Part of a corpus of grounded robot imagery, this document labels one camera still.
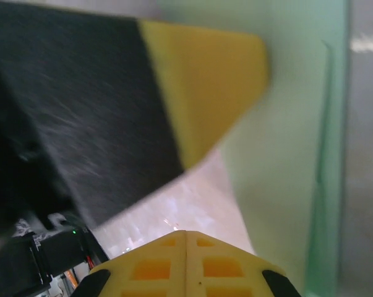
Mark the green square paper sheet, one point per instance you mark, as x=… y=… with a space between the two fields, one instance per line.
x=276 y=154

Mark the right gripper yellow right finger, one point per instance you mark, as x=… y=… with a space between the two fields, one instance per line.
x=226 y=269

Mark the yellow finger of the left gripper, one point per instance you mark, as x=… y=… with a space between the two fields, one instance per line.
x=143 y=92

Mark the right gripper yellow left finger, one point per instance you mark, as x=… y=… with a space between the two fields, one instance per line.
x=149 y=269

